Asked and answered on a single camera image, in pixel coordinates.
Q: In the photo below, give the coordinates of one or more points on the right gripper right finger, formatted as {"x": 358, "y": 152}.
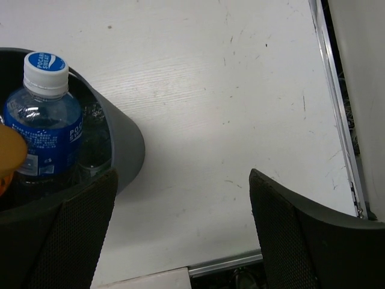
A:
{"x": 307, "y": 245}

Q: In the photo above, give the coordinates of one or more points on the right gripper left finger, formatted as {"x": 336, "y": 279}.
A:
{"x": 55, "y": 242}

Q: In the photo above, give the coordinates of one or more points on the orange juice bottle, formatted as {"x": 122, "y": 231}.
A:
{"x": 13, "y": 155}

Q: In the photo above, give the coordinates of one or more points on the clear bottle green blue label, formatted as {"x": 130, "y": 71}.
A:
{"x": 96, "y": 152}

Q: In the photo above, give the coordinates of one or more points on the dark grey plastic bin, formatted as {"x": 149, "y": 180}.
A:
{"x": 127, "y": 142}

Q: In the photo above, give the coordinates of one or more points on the aluminium table edge rail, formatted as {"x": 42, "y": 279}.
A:
{"x": 321, "y": 31}

